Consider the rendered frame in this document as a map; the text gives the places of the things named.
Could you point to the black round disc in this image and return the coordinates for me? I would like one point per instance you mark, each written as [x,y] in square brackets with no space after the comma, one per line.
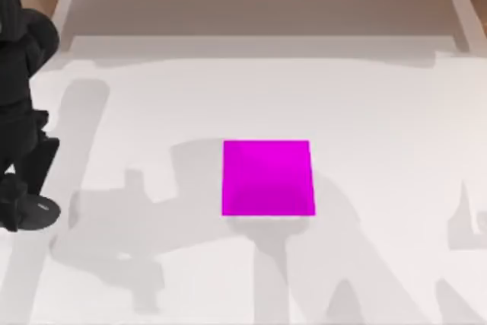
[40,212]

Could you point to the flat magenta square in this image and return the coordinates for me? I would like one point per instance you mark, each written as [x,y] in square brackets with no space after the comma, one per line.
[268,178]

